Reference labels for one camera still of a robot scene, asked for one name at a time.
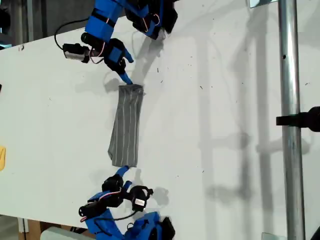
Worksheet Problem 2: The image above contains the grey striped towel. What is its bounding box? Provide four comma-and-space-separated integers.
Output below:
107, 83, 146, 168

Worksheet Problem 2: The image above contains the white box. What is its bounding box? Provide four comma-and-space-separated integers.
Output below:
39, 226, 97, 240

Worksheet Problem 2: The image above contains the wooden table leg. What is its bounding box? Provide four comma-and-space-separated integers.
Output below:
17, 217, 42, 240

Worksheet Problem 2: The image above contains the yellow object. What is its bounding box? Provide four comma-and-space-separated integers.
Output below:
0, 146, 7, 172

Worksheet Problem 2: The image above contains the black clamp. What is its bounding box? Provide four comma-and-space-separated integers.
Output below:
275, 106, 320, 133

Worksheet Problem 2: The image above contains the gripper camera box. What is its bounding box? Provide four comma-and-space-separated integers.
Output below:
124, 185, 154, 213
62, 42, 91, 64

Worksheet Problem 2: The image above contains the camera black cable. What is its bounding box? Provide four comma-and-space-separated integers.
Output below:
54, 17, 90, 51
94, 210, 138, 223

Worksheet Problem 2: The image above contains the steel post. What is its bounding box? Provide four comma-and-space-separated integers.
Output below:
277, 0, 306, 240

